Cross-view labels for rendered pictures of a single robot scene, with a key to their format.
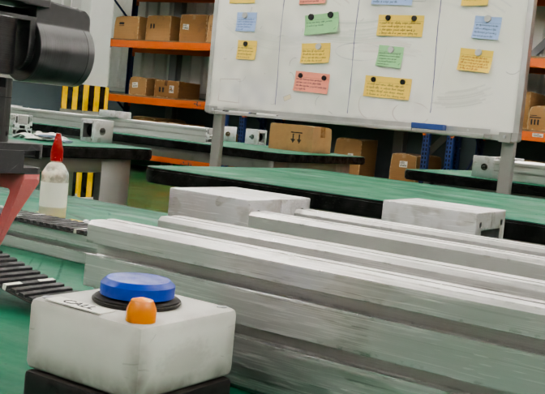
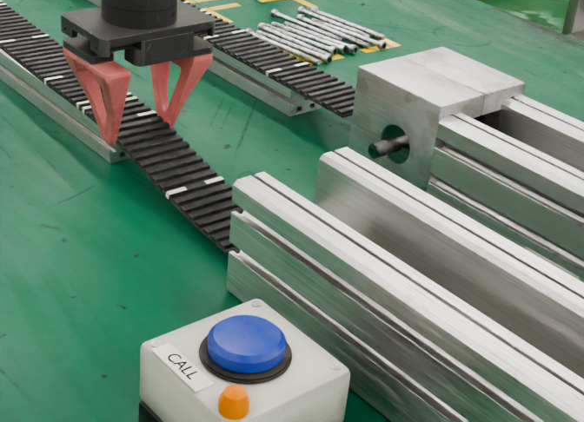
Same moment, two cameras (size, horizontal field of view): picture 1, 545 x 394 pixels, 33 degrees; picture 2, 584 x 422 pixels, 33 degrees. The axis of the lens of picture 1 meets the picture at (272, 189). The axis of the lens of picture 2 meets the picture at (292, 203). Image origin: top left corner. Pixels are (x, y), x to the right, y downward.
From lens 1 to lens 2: 24 cm
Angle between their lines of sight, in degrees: 28
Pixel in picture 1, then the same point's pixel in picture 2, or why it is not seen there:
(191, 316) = (293, 394)
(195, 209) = (382, 98)
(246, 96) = not seen: outside the picture
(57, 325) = (161, 381)
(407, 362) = not seen: outside the picture
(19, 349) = (162, 308)
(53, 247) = (248, 82)
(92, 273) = (237, 234)
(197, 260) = (333, 267)
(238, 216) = (427, 121)
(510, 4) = not seen: outside the picture
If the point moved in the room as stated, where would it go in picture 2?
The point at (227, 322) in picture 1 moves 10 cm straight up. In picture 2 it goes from (338, 386) to (361, 217)
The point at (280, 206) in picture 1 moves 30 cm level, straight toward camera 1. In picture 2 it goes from (481, 102) to (401, 310)
